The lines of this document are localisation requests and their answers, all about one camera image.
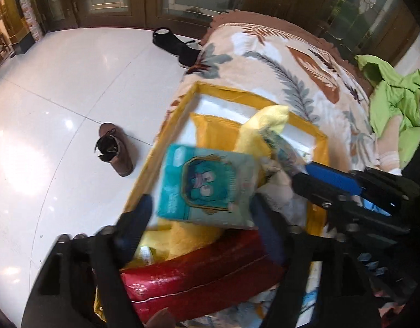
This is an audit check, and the leaf-pattern fleece blanket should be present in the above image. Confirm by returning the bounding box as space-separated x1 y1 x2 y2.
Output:
165 10 379 172

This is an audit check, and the left hand thumb tip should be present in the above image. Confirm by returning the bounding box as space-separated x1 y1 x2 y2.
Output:
145 308 176 328

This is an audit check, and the teal cartoon tissue pack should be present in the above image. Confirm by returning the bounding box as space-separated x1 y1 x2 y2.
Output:
157 144 259 229

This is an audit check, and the yellow snack packet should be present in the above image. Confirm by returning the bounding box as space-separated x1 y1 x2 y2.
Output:
190 113 241 152

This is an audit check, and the brown boot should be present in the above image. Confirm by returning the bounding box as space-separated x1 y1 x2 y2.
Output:
94 122 134 177

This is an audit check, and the beige striped sock foot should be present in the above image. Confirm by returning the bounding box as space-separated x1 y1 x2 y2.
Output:
378 115 403 176

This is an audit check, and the yellow-taped white foam box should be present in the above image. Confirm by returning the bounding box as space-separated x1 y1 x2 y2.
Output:
119 81 329 323

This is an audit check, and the black shoe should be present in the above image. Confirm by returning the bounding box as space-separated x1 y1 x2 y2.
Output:
152 27 200 68

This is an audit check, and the red foil snack bag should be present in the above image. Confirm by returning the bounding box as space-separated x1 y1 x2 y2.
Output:
121 230 283 305

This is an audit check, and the white green-print snack bag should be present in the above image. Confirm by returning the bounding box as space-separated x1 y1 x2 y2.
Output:
260 131 316 213

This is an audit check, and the green quilted jacket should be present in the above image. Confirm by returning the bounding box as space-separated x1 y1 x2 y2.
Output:
355 55 420 169

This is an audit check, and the yellow fluffy towel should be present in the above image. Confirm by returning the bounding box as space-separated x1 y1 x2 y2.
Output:
157 105 289 258

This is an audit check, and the white blue wrapper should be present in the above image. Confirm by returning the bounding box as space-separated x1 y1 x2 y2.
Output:
177 284 318 327

